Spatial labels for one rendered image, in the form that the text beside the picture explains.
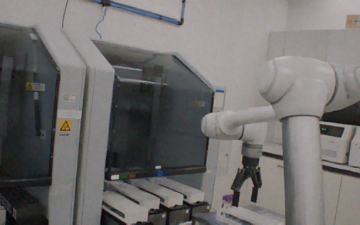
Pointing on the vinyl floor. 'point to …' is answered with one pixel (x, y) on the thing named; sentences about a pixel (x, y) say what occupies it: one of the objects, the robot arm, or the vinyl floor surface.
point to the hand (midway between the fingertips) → (245, 201)
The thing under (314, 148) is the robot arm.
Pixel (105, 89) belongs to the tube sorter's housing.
